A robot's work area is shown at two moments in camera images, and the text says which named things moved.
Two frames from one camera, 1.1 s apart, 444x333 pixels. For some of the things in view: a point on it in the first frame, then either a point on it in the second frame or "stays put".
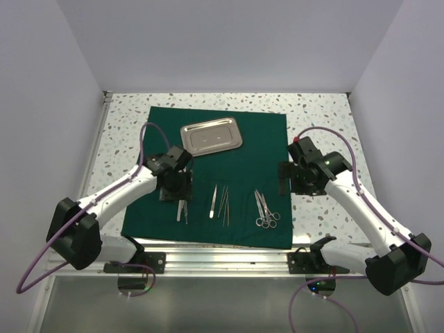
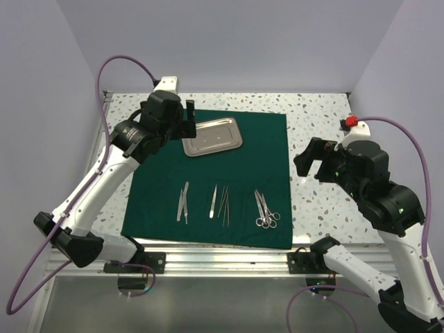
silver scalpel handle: [185, 211] stays put
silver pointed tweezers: [227, 205] stays put
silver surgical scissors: [261, 221] stays put
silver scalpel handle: [180, 207] stays put
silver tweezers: [212, 205] stays put
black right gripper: [288, 169] → [318, 148]
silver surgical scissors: [268, 222] → [261, 220]
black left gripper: [184, 193] → [185, 129]
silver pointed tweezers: [222, 200] stays put
